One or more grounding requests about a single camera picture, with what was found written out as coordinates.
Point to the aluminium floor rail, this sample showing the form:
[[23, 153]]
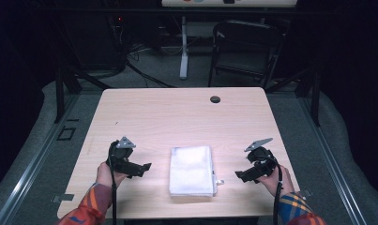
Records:
[[36, 159], [333, 162]]

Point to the grey table edge bracket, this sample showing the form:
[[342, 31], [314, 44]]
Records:
[[306, 193], [63, 198]]

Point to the person's right hand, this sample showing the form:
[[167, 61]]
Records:
[[277, 184]]

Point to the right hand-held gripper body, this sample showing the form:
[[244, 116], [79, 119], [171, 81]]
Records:
[[263, 159]]

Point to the white zippered cloth bag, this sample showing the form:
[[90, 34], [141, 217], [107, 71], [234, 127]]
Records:
[[191, 170]]

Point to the black metal stand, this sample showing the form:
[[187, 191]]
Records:
[[311, 90], [68, 84]]

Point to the black folding chair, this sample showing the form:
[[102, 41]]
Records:
[[246, 50]]

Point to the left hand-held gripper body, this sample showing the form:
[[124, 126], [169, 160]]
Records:
[[121, 153]]

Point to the person's left hand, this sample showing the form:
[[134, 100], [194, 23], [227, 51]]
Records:
[[103, 175]]

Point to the black computer tower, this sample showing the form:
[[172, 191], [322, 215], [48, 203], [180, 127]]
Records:
[[93, 40]]

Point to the white desk leg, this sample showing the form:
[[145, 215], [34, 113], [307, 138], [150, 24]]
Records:
[[184, 50]]

